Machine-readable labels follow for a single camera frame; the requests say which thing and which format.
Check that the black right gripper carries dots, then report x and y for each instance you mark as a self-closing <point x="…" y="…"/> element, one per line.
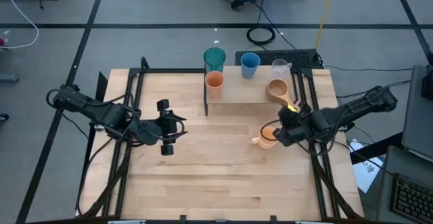
<point x="309" y="127"/>

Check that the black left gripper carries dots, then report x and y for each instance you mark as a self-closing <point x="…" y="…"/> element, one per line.
<point x="150" y="132"/>

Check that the cream ceramic mug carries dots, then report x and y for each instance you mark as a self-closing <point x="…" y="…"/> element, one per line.
<point x="264" y="141"/>

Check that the clear glass measuring cup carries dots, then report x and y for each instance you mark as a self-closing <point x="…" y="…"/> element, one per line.
<point x="280" y="70"/>

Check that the peach tall plastic tumbler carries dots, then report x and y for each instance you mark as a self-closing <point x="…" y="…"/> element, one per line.
<point x="214" y="83"/>

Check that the teal faceted plastic tumbler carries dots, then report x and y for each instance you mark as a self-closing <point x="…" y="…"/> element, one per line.
<point x="214" y="60"/>

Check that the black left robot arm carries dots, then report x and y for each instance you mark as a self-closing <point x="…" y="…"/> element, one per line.
<point x="108" y="115"/>

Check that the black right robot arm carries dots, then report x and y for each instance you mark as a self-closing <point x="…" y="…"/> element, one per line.
<point x="355" y="110"/>

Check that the black keyboard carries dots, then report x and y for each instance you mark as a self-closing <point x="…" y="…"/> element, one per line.
<point x="301" y="58"/>
<point x="412" y="200"/>

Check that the white paper sheet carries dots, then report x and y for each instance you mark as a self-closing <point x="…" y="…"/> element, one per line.
<point x="367" y="176"/>

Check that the grey desk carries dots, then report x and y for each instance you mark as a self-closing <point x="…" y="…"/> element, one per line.
<point x="395" y="159"/>

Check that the grey laptop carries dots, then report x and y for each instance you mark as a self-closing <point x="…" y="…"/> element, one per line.
<point x="419" y="115"/>

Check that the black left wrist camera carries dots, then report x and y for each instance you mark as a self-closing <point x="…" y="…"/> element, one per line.
<point x="170" y="125"/>

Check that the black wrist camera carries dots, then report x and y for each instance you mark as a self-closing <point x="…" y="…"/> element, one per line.
<point x="296" y="124"/>
<point x="170" y="125"/>

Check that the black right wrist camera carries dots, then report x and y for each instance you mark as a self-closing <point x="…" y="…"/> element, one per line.
<point x="296" y="124"/>

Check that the black metal table frame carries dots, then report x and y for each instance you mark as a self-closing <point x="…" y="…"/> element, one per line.
<point x="169" y="70"/>

